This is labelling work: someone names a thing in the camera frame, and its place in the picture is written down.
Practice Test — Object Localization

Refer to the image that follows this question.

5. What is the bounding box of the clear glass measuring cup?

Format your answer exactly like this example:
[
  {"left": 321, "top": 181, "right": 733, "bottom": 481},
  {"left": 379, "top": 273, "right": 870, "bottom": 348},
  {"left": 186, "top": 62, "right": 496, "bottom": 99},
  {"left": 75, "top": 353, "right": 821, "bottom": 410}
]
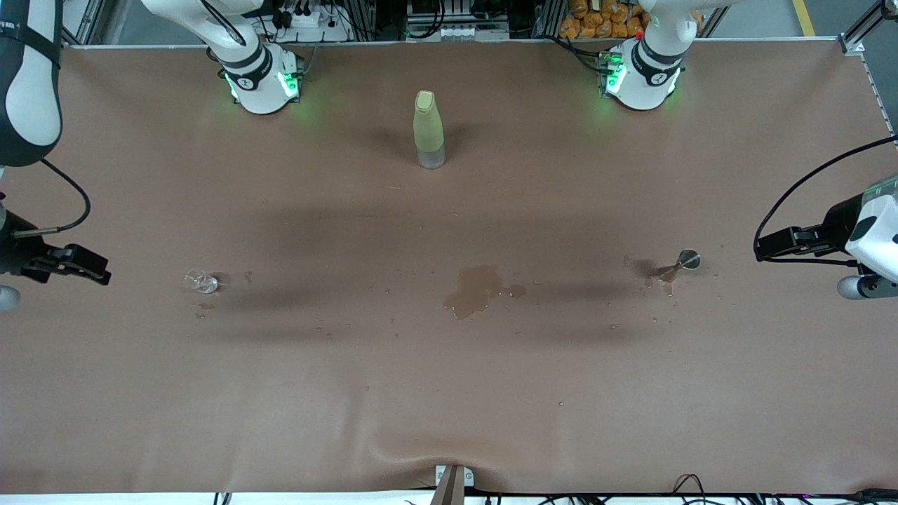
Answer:
[{"left": 184, "top": 269, "right": 220, "bottom": 295}]

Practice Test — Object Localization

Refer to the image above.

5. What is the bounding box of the orange snack packets pile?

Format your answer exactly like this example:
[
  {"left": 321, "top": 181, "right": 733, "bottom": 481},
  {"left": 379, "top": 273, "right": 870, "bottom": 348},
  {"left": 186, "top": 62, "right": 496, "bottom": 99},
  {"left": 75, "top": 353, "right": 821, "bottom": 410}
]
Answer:
[{"left": 559, "top": 0, "right": 657, "bottom": 40}]

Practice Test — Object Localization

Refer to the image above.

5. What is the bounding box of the large brown liquid puddle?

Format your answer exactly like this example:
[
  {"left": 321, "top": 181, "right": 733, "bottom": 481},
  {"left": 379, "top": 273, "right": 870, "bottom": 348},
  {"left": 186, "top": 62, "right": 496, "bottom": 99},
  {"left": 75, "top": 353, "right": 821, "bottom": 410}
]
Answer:
[{"left": 443, "top": 264, "right": 528, "bottom": 321}]

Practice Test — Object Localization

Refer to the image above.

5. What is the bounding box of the white power strip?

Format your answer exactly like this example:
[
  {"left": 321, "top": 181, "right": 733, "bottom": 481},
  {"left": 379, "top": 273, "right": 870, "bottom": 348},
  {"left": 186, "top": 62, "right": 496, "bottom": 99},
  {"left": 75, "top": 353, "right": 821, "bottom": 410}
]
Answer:
[{"left": 270, "top": 6, "right": 351, "bottom": 43}]

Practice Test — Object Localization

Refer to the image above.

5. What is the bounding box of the brown table cloth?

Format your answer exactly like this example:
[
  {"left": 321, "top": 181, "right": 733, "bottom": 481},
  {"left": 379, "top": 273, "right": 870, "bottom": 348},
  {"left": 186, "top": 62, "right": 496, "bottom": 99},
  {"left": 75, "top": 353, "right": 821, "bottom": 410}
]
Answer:
[{"left": 0, "top": 39, "right": 898, "bottom": 495}]

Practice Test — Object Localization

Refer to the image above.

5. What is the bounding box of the yellow-green frosted bottle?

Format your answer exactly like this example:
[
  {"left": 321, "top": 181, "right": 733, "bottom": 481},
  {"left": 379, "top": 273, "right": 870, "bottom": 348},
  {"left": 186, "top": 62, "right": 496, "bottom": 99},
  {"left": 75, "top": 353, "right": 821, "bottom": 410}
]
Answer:
[{"left": 413, "top": 90, "right": 447, "bottom": 170}]

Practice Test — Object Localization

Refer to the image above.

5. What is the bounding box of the black equipment box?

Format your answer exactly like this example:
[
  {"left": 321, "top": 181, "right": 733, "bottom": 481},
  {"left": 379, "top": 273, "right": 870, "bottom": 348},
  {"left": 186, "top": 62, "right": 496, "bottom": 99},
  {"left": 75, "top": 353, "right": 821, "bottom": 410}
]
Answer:
[{"left": 407, "top": 0, "right": 511, "bottom": 32}]

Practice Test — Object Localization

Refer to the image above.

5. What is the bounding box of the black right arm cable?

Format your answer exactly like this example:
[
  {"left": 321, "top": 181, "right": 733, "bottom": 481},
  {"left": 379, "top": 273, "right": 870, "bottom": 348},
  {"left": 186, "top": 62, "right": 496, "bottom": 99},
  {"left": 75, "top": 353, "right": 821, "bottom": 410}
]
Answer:
[{"left": 14, "top": 158, "right": 93, "bottom": 236}]

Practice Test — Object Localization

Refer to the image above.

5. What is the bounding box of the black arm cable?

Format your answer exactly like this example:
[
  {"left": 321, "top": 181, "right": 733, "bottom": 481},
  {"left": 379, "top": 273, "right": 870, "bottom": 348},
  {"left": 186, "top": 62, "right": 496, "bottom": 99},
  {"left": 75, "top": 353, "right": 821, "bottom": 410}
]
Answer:
[
  {"left": 754, "top": 135, "right": 898, "bottom": 267},
  {"left": 14, "top": 158, "right": 93, "bottom": 236}
]

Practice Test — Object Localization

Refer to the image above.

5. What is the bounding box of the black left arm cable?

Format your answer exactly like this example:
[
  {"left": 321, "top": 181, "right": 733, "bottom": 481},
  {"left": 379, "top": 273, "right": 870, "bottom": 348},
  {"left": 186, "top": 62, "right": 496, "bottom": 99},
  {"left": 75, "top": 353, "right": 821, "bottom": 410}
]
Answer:
[{"left": 754, "top": 135, "right": 898, "bottom": 267}]

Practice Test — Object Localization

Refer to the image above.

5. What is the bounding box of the aluminium table edge rail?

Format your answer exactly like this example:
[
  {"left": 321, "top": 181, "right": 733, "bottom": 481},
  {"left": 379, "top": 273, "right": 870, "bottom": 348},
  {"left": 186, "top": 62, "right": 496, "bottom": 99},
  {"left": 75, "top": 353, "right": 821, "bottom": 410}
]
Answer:
[{"left": 859, "top": 53, "right": 898, "bottom": 144}]

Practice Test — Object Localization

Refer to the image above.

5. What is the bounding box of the aluminium frame post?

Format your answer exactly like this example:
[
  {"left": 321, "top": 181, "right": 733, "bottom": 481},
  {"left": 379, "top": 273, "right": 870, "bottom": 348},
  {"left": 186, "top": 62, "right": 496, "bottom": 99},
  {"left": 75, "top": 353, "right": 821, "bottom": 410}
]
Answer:
[
  {"left": 840, "top": 0, "right": 898, "bottom": 57},
  {"left": 62, "top": 0, "right": 106, "bottom": 47}
]

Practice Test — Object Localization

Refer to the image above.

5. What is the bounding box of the looped black cable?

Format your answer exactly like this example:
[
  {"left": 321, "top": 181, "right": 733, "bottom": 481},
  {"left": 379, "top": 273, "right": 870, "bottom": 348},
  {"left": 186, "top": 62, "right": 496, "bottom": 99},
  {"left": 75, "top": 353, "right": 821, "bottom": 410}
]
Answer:
[{"left": 672, "top": 474, "right": 706, "bottom": 502}]

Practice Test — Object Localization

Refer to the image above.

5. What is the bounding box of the long black cable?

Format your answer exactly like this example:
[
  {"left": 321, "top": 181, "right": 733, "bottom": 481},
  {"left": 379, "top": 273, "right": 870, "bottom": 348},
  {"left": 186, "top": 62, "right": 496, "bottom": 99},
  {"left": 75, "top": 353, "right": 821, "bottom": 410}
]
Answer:
[{"left": 772, "top": 487, "right": 898, "bottom": 503}]

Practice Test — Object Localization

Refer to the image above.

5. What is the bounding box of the metal table edge bracket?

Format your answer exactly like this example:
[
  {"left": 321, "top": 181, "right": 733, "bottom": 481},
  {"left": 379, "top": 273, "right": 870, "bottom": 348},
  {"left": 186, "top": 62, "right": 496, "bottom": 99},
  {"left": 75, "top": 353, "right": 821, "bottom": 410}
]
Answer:
[{"left": 429, "top": 464, "right": 475, "bottom": 505}]

